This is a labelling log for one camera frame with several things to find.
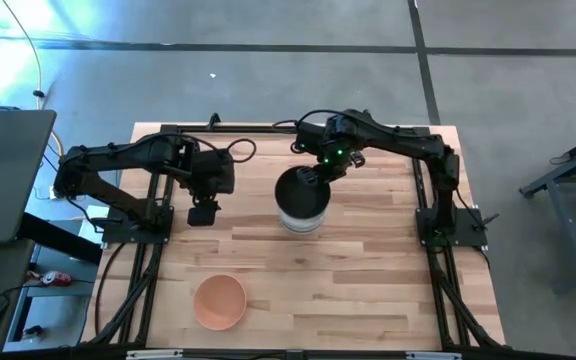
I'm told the small red object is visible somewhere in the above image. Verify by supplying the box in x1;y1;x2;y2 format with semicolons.
41;270;73;287

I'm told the black cable bundle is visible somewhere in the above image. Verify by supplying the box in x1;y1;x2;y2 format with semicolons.
426;247;504;350
87;242;164;347

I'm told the orange bowl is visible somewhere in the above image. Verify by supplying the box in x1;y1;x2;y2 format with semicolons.
192;273;248;332

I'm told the grey low shelf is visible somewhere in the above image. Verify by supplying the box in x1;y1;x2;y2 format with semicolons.
5;247;94;351

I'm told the black aluminium table frame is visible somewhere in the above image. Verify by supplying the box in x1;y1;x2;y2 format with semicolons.
117;123;469;351

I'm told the black bowl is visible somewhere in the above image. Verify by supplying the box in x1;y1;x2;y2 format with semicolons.
274;165;332;220

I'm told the white bracket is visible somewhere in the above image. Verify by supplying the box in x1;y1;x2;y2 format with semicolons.
126;349;184;360
406;351;463;360

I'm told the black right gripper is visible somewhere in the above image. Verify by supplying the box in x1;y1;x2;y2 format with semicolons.
292;122;368;188

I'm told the cream and yellow cable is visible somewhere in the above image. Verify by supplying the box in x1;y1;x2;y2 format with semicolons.
0;0;72;187

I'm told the grey metal table frame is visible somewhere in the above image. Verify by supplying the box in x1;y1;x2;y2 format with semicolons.
519;127;576;296

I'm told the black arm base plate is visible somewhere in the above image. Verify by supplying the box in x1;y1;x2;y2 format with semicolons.
101;204;174;245
416;207;489;249

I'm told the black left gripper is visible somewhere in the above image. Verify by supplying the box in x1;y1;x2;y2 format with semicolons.
186;148;236;228

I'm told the grey flat panel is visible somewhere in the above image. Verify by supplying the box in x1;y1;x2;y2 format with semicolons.
0;109;57;247

